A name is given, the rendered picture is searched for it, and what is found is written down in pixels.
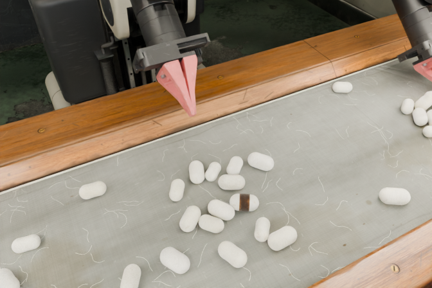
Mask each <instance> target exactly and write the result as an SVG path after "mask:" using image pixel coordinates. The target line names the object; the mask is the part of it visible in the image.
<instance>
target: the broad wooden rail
mask: <svg viewBox="0 0 432 288"><path fill-rule="evenodd" d="M401 22H402V21H401V20H400V19H399V16H398V14H397V13H396V14H393V15H389V16H386V17H381V18H379V19H375V20H372V21H368V22H364V23H361V24H357V25H354V26H350V27H348V28H343V29H340V30H336V31H332V32H329V33H325V34H323V35H318V36H315V37H311V38H309V39H305V40H300V41H298V42H294V43H290V44H286V45H284V46H280V47H277V48H273V49H269V50H266V51H261V52H259V53H255V54H252V55H248V56H245V57H241V58H237V59H234V60H230V61H227V62H223V63H220V64H216V65H213V66H209V67H205V68H202V69H198V70H197V72H196V79H195V104H196V115H195V116H192V117H189V115H188V114H187V113H186V111H185V110H184V109H183V107H182V106H181V104H180V103H179V102H178V101H177V99H176V98H174V97H173V96H172V95H171V94H170V93H169V92H168V91H167V90H166V89H165V88H164V87H163V86H162V85H161V84H160V83H159V82H158V81H157V82H153V83H150V84H146V85H142V86H139V87H135V88H132V89H128V90H125V91H121V92H119V93H116V94H111V95H108V96H103V97H100V98H96V99H93V100H89V101H86V102H82V103H78V104H75V105H71V106H69V107H65V108H61V109H57V110H54V111H50V112H46V113H44V114H40V115H36V116H32V117H30V118H26V119H23V120H19V121H15V122H12V123H7V124H5V125H1V126H0V192H3V191H6V190H9V189H11V188H15V187H17V186H21V185H24V184H26V183H30V182H32V181H36V180H38V179H42V178H44V177H48V176H51V175H53V174H56V173H59V172H62V171H65V170H68V169H70V168H74V167H77V166H80V165H83V164H86V163H89V162H92V161H95V160H97V159H101V158H104V157H107V156H110V155H112V154H115V153H118V152H121V151H124V150H127V149H131V148H133V147H137V146H139V145H142V144H145V143H148V142H151V141H154V140H157V139H159V138H163V137H165V136H169V135H171V134H175V133H177V132H181V131H184V130H186V129H190V128H192V127H196V126H198V125H202V124H204V123H207V122H210V121H213V120H216V119H219V118H222V117H225V116H228V115H231V114H234V113H237V112H240V111H243V110H246V109H249V108H252V107H255V106H258V105H260V104H264V103H266V102H270V101H272V100H276V99H278V98H281V97H284V96H287V95H291V94H293V93H297V92H299V91H303V90H305V89H308V88H310V87H314V86H317V85H320V84H323V83H325V82H329V81H331V80H335V79H337V78H341V77H344V76H347V75H350V74H352V73H356V72H358V71H361V70H364V69H367V68H370V67H373V66H376V65H379V64H382V63H385V62H388V61H391V60H394V59H397V55H400V54H401V53H403V52H405V51H407V50H409V49H411V48H412V47H411V44H410V41H409V39H408V36H407V35H406V32H405V30H404V28H403V25H402V23H401Z"/></svg>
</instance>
